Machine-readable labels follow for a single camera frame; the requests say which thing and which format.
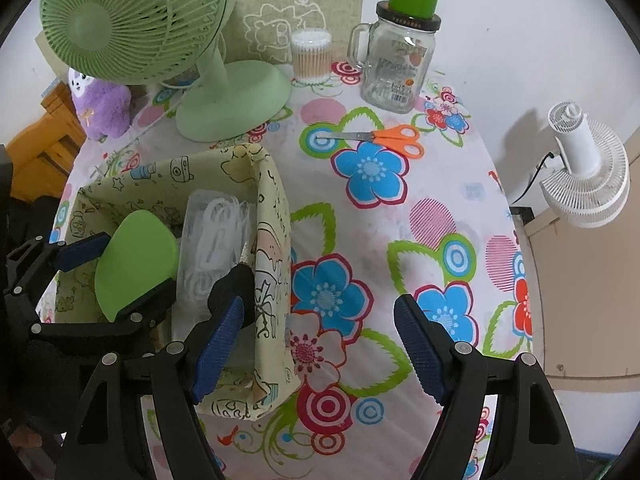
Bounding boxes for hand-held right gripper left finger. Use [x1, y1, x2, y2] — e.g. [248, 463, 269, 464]
[55, 295, 246, 480]

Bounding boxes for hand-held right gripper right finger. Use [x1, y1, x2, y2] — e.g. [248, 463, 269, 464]
[394, 294, 583, 480]

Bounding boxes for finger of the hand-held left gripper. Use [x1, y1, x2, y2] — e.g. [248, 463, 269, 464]
[2, 232, 112, 311]
[30, 280, 178, 338]

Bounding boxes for green round disc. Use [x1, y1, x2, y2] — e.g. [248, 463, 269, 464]
[94, 210, 180, 321]

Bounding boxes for clear bag of white cable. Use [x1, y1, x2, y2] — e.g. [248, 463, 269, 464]
[177, 189, 258, 311]

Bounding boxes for yellow-green fabric storage box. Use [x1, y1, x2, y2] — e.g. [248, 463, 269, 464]
[52, 143, 302, 418]

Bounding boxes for person's left hand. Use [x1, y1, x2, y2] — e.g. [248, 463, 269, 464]
[0, 342, 87, 433]

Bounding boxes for wooden chair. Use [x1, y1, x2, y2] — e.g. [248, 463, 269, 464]
[5, 80, 88, 201]

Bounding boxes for purple plush toy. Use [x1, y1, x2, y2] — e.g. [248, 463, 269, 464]
[67, 67, 133, 141]

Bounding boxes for small black box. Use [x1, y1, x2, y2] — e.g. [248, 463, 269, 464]
[507, 206, 537, 228]

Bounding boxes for beige wooden cabinet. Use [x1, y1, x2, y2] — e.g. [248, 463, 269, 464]
[520, 130, 640, 456]

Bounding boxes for white clip fan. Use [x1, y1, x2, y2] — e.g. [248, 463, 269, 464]
[539, 101, 631, 229]

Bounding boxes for green desk fan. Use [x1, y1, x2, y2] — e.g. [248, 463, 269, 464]
[40, 0, 292, 143]

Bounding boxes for glass jar mug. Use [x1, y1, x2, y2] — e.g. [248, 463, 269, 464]
[347, 1, 442, 114]

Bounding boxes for clear cotton swab jar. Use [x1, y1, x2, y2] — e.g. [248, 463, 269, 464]
[290, 28, 333, 85]

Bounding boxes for black fan cable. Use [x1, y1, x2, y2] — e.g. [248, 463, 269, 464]
[510, 150, 556, 206]

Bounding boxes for orange handled scissors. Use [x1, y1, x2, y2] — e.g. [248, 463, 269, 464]
[317, 126, 426, 157]

